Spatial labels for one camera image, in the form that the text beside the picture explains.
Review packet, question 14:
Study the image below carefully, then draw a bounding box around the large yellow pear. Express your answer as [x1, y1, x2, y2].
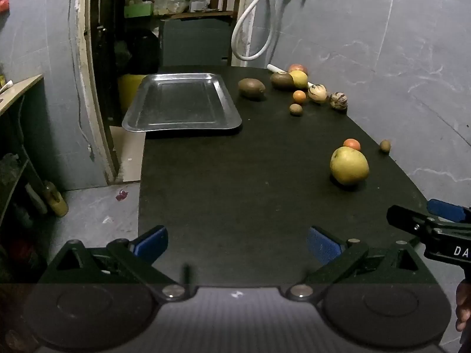
[330, 146, 369, 186]

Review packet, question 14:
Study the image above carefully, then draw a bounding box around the beige counter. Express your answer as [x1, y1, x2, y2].
[0, 74, 44, 116]

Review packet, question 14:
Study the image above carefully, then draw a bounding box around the person's right hand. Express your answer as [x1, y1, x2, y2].
[455, 279, 471, 333]

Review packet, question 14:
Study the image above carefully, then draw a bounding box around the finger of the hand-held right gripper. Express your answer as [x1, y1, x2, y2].
[386, 205, 438, 242]
[427, 199, 471, 225]

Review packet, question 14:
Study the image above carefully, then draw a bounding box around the large brown kiwi with sticker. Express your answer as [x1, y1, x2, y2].
[270, 71, 295, 90]

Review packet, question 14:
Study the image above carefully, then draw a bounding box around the white bottle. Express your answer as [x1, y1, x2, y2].
[25, 183, 48, 214]

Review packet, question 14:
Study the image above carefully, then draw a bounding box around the plain large brown kiwi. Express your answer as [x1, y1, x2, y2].
[238, 78, 266, 101]

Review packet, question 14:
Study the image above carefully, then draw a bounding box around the white hose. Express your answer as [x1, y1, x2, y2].
[231, 0, 276, 61]

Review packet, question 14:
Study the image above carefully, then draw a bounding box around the wooden board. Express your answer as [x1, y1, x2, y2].
[158, 10, 234, 19]

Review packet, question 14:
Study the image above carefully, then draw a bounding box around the white rod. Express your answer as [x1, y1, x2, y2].
[267, 64, 318, 89]

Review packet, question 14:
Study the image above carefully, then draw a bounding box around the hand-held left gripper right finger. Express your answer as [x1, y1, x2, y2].
[285, 226, 437, 302]

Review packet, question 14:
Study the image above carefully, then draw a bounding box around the dark striped pepino melon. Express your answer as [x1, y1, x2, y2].
[329, 92, 349, 111]

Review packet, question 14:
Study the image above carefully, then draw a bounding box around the yellow jerrycan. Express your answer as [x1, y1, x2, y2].
[118, 74, 148, 114]

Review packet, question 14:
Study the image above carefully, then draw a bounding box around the metal tray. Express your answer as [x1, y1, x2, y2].
[122, 73, 243, 133]

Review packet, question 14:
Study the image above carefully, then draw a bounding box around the white cable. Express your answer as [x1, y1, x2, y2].
[68, 0, 94, 160]

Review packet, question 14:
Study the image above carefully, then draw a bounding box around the green box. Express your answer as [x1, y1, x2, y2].
[124, 4, 155, 18]

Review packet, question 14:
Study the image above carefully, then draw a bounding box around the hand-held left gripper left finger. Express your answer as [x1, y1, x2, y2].
[39, 225, 190, 302]

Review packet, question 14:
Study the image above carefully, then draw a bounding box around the pale striped pepino melon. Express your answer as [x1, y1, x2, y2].
[308, 84, 328, 104]

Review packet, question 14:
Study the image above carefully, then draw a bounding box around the yellow lemon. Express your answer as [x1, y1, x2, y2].
[289, 70, 309, 89]

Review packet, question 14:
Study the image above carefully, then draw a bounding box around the black bag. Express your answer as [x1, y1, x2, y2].
[127, 29, 160, 74]

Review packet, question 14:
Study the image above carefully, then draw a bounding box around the yellow bottle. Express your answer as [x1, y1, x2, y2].
[43, 181, 69, 217]

